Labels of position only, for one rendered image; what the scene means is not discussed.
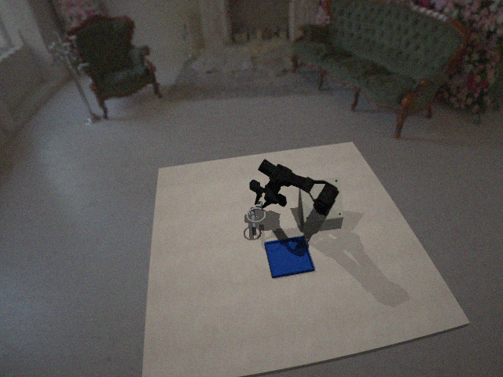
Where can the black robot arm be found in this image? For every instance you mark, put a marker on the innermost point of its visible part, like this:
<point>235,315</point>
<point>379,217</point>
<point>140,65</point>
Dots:
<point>283,176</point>

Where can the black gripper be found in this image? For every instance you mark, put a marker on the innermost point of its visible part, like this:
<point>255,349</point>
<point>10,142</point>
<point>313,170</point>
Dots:
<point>255,187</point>

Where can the dark grey ring with tab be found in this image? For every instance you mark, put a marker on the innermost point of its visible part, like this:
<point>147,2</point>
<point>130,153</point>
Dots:
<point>258,206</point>

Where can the blue tray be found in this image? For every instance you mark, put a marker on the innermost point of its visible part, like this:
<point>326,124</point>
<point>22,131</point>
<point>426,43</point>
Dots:
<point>289,257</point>

